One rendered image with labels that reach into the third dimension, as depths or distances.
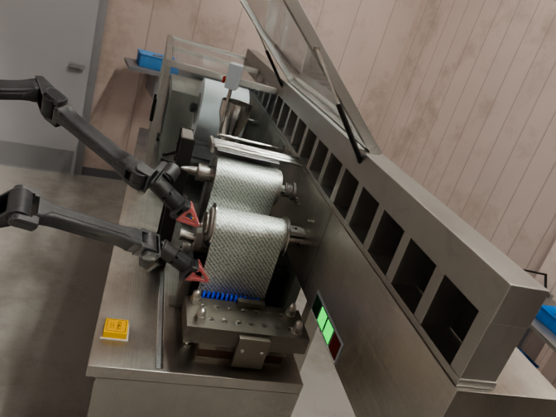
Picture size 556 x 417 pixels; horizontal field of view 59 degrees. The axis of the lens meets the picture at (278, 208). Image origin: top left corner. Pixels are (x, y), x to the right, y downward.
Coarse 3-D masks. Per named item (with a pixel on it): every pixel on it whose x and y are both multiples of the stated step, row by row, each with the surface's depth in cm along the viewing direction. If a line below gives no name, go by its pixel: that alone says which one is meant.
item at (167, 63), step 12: (168, 36) 319; (168, 48) 266; (180, 48) 283; (216, 48) 342; (168, 60) 229; (168, 72) 232; (192, 72) 234; (204, 72) 235; (216, 72) 236; (240, 84) 240; (252, 84) 242; (264, 84) 245; (156, 96) 291; (156, 108) 237; (156, 120) 240; (156, 132) 242; (144, 156) 303
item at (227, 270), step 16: (208, 256) 160; (224, 256) 161; (240, 256) 162; (256, 256) 164; (272, 256) 165; (208, 272) 163; (224, 272) 164; (240, 272) 165; (256, 272) 166; (272, 272) 167; (208, 288) 165; (224, 288) 166; (240, 288) 168; (256, 288) 169
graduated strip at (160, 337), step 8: (160, 272) 192; (160, 280) 187; (160, 288) 182; (160, 296) 177; (160, 304) 173; (160, 312) 169; (160, 320) 165; (160, 328) 161; (160, 336) 158; (160, 344) 154; (160, 352) 151; (160, 360) 148; (160, 368) 145
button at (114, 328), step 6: (108, 318) 155; (108, 324) 152; (114, 324) 153; (120, 324) 154; (126, 324) 155; (108, 330) 150; (114, 330) 151; (120, 330) 151; (126, 330) 152; (108, 336) 150; (114, 336) 150; (120, 336) 151; (126, 336) 151
